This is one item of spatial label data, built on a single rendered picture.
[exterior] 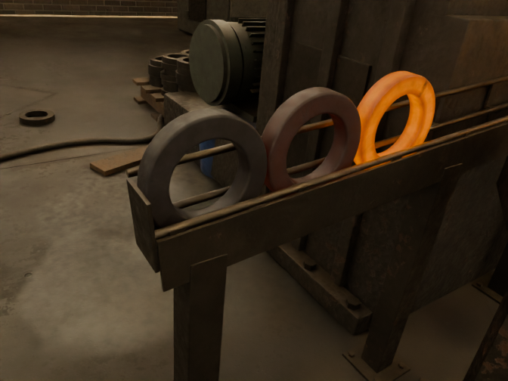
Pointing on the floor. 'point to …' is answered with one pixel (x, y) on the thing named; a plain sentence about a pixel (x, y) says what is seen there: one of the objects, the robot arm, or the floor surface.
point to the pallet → (165, 80)
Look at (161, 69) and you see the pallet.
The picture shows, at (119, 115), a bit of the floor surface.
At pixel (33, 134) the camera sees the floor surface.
